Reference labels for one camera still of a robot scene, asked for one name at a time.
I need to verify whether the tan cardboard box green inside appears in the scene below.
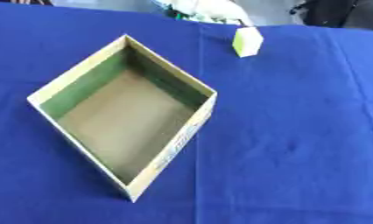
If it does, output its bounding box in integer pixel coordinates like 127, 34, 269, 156
25, 33, 219, 203

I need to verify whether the yellow-green block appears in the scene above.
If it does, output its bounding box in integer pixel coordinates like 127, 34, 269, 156
230, 26, 265, 59

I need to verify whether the black bag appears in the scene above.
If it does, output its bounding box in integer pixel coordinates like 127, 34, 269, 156
289, 0, 373, 31

